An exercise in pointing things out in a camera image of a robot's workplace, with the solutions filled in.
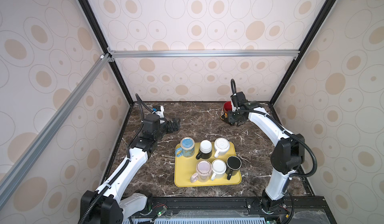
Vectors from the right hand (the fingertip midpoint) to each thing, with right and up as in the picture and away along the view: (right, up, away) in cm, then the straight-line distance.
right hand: (232, 116), depth 91 cm
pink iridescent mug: (-18, -27, -18) cm, 37 cm away
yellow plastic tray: (-25, -31, -5) cm, 41 cm away
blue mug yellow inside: (-27, -18, -8) cm, 33 cm away
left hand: (-32, 0, -14) cm, 34 cm away
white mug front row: (-10, -27, -11) cm, 31 cm away
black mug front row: (-2, -25, -11) cm, 27 cm away
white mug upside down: (-7, -17, -5) cm, 19 cm away
